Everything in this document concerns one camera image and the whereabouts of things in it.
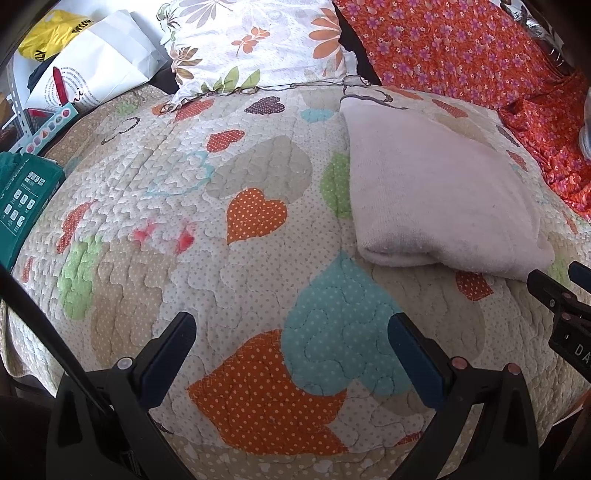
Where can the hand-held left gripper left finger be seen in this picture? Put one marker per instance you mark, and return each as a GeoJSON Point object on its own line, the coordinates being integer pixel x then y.
{"type": "Point", "coordinates": [164, 364]}

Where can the colourful dotted flat box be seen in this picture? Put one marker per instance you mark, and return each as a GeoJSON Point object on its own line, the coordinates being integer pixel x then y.
{"type": "Point", "coordinates": [46, 129]}

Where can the dark navy cloth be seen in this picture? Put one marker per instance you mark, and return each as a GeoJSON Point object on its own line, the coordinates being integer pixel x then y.
{"type": "Point", "coordinates": [39, 74]}

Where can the heart patterned quilt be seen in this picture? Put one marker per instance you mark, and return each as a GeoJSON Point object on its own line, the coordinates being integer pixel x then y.
{"type": "Point", "coordinates": [258, 258]}

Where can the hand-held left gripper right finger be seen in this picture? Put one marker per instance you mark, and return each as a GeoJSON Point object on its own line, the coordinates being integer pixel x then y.
{"type": "Point", "coordinates": [418, 364]}

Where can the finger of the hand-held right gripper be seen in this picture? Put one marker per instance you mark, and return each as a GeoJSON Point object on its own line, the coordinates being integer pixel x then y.
{"type": "Point", "coordinates": [581, 272]}
{"type": "Point", "coordinates": [551, 293]}

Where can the white paper bag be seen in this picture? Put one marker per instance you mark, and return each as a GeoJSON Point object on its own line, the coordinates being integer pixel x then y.
{"type": "Point", "coordinates": [106, 60]}

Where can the white garment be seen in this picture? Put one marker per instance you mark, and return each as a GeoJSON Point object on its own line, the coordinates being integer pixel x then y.
{"type": "Point", "coordinates": [434, 198]}

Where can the white perforated metal bar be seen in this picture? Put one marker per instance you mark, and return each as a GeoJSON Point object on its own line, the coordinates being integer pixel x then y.
{"type": "Point", "coordinates": [11, 90]}

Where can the green cardboard box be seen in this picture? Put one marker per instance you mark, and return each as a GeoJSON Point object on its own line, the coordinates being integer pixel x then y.
{"type": "Point", "coordinates": [23, 203]}

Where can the white floral pillow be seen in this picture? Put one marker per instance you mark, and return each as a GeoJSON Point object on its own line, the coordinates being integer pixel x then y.
{"type": "Point", "coordinates": [249, 41]}

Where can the yellow plastic bag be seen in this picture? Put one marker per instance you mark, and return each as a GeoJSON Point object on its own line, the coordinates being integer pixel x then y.
{"type": "Point", "coordinates": [51, 34]}

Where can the red floral cloth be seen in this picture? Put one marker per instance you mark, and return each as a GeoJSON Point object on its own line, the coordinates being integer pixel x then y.
{"type": "Point", "coordinates": [461, 50]}

